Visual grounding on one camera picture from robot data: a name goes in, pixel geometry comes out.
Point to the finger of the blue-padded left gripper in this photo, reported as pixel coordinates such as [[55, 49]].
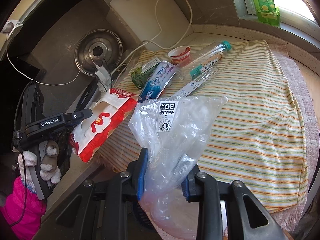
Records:
[[77, 216]]

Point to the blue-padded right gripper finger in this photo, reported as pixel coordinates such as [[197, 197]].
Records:
[[246, 217]]

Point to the red white tissue pack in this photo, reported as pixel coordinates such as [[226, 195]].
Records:
[[107, 114]]

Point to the clear plastic bag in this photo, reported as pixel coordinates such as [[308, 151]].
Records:
[[175, 132]]

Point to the green white carton box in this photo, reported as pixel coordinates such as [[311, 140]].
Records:
[[141, 75]]

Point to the blue toothpaste box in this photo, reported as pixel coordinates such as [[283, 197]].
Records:
[[158, 80]]

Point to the red yogurt cup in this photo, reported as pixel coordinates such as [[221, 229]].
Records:
[[179, 54]]

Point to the clear bottle teal cap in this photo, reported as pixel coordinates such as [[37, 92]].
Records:
[[203, 60]]

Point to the pink sleeve forearm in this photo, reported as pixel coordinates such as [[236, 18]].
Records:
[[22, 212]]

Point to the white gloved hand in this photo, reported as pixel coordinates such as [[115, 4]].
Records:
[[48, 165]]

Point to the pink fringed under cloth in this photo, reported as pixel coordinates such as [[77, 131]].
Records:
[[288, 219]]

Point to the white charger plug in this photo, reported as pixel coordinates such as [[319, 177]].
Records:
[[104, 76]]

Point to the steel pot lid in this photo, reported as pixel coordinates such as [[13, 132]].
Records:
[[98, 48]]

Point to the white cutting board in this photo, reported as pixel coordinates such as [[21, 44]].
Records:
[[161, 21]]

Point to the green dish soap bottle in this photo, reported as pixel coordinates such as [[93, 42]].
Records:
[[267, 12]]

